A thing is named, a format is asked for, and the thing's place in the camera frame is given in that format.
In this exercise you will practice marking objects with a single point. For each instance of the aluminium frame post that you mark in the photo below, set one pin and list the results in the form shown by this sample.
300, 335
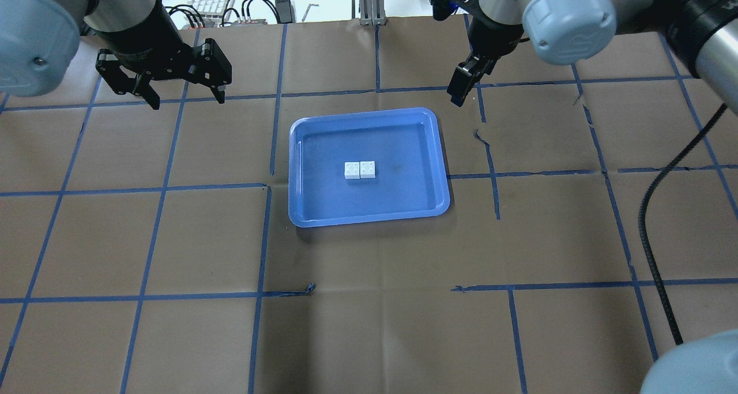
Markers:
370, 12

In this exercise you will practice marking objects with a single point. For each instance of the blue plastic tray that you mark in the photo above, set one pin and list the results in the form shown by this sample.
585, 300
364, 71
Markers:
410, 168

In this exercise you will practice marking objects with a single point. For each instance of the black power adapter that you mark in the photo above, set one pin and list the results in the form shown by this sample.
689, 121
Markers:
284, 11

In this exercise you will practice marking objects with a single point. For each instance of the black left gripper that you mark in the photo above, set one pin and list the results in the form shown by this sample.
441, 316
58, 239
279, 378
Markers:
145, 39

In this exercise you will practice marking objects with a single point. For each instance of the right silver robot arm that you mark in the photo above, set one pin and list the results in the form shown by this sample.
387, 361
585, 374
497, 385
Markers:
701, 34

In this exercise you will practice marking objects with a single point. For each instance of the white block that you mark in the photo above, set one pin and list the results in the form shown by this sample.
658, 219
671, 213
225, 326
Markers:
367, 169
352, 170

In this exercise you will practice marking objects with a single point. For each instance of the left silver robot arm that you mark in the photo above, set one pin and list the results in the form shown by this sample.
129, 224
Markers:
39, 38

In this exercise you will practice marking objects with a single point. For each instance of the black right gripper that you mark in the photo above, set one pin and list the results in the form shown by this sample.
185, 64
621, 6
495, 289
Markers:
489, 40

